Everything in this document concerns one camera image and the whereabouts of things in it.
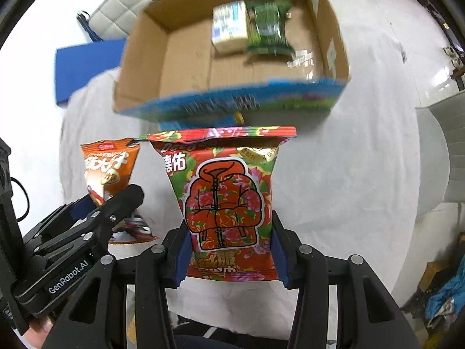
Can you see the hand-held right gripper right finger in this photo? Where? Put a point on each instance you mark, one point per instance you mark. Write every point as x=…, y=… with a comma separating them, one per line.
x=279, y=261

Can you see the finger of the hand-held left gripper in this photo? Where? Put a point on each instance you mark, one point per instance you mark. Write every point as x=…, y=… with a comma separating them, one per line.
x=81, y=207
x=123, y=205

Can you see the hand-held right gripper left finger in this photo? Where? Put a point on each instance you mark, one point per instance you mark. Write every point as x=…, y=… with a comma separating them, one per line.
x=180, y=266

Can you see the orange snack packet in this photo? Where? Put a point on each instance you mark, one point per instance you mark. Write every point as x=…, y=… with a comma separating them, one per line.
x=105, y=167

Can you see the red floral tissue packet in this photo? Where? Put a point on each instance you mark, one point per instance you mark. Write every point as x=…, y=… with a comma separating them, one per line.
x=225, y=196

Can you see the cardboard box with blue edge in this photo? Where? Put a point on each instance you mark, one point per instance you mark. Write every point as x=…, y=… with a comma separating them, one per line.
x=189, y=65

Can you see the person's left hand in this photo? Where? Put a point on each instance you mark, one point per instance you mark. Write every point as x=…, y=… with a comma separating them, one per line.
x=41, y=325

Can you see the blue flat board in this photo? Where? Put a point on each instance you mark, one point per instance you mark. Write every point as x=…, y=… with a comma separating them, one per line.
x=87, y=72

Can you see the white tablecloth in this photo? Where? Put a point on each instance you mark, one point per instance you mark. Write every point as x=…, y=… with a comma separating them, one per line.
x=363, y=152

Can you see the yellow wooden box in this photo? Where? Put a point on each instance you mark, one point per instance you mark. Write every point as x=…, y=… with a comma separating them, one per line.
x=434, y=274

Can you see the blue cloth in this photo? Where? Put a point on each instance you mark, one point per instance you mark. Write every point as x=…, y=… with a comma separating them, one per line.
x=445, y=298

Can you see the white padded chair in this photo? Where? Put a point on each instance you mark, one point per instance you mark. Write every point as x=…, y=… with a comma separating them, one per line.
x=120, y=11

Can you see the white plastic chair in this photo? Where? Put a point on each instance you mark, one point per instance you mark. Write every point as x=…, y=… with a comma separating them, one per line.
x=447, y=152

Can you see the pale yellow tissue pack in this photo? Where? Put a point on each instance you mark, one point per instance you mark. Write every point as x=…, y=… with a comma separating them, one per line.
x=230, y=25

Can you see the green tissue pack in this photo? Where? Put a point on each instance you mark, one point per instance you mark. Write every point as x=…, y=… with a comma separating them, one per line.
x=270, y=25

